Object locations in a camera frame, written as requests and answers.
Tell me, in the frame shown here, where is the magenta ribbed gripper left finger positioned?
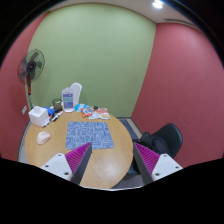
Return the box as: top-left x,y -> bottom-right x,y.
42,143 -> 92,185

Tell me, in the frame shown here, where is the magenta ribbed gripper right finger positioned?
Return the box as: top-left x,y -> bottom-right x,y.
133,143 -> 182,185

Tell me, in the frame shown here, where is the blue patterned mouse pad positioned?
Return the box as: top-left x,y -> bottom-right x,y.
66,122 -> 114,150

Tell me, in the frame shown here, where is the beige computer mouse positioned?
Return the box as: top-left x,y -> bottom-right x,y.
36,132 -> 50,145

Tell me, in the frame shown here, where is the black office chair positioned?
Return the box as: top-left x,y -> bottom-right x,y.
128,122 -> 184,175

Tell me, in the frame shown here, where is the red black marker pen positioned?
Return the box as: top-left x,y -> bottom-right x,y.
51,111 -> 63,122

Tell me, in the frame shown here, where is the white orange snack packet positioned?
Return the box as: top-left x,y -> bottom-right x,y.
90,108 -> 110,120

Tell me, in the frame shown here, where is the light blue packet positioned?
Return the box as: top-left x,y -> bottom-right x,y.
74,104 -> 87,112

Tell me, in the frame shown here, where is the white tissue box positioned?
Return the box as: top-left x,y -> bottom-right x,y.
29,106 -> 49,127

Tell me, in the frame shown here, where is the dark glass cup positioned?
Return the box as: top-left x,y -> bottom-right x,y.
52,99 -> 62,112

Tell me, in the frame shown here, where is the clear plastic jug purple label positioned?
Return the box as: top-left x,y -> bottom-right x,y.
62,87 -> 74,112

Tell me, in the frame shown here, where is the white plastic jug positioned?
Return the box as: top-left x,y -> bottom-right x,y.
71,83 -> 82,104

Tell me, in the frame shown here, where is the black standing fan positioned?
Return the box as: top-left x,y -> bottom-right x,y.
17,49 -> 45,108

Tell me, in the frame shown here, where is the ceiling light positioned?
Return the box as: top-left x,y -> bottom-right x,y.
152,0 -> 163,9

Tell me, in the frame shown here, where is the white wall socket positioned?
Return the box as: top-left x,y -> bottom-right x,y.
22,106 -> 27,115

